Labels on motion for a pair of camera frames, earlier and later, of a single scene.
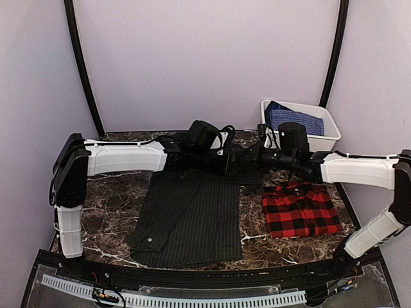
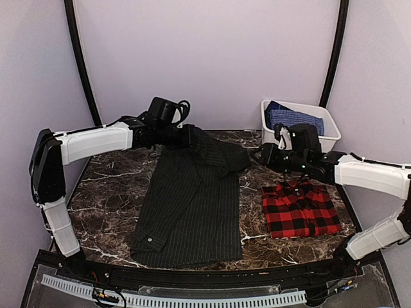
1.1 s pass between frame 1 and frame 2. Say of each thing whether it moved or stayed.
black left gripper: moved
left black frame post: stayed
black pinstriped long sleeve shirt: stayed
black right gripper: moved
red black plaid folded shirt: stayed
